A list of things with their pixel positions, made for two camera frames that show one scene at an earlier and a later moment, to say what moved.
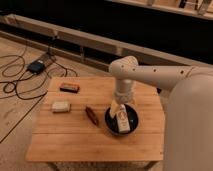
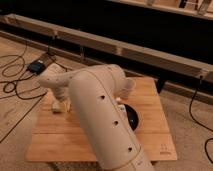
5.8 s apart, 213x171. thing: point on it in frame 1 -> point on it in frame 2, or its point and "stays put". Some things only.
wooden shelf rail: x=99 y=43 stays put
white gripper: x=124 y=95 -> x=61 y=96
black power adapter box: x=36 y=66 stays put
